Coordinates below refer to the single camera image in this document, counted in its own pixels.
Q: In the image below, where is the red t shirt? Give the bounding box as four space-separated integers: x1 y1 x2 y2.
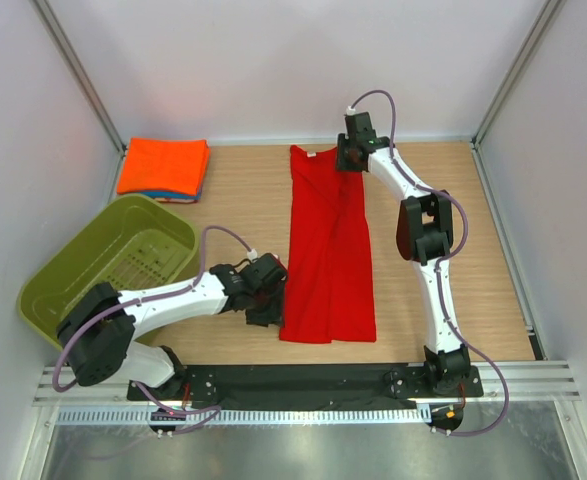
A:
279 145 377 344

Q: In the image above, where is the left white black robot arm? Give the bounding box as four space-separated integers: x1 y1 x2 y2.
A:
56 253 288 400

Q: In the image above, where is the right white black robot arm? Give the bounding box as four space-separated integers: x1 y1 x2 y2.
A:
336 107 471 396

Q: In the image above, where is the olive green plastic basket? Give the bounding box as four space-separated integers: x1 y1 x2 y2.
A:
17 194 200 350

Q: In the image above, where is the blue folded t shirt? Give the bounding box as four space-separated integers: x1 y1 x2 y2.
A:
142 190 202 204

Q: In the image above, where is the orange folded t shirt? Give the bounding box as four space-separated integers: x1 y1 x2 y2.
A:
116 137 210 197

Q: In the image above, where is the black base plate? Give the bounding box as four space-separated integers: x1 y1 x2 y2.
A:
153 363 483 411

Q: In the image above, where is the slotted cable duct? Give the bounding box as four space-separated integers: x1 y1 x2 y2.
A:
56 405 431 426

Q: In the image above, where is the aluminium frame rail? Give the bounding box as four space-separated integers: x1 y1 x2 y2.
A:
33 360 581 406

